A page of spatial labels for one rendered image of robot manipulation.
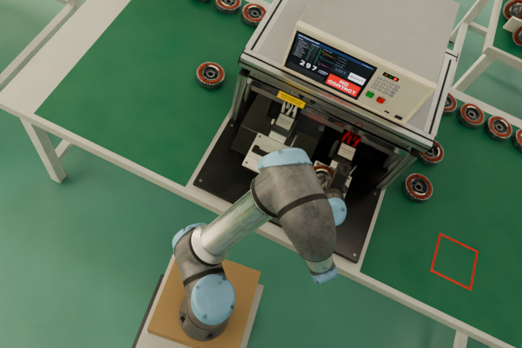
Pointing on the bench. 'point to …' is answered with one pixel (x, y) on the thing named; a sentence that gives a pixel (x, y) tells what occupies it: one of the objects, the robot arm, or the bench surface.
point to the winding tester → (380, 33)
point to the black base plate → (363, 185)
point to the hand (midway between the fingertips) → (334, 178)
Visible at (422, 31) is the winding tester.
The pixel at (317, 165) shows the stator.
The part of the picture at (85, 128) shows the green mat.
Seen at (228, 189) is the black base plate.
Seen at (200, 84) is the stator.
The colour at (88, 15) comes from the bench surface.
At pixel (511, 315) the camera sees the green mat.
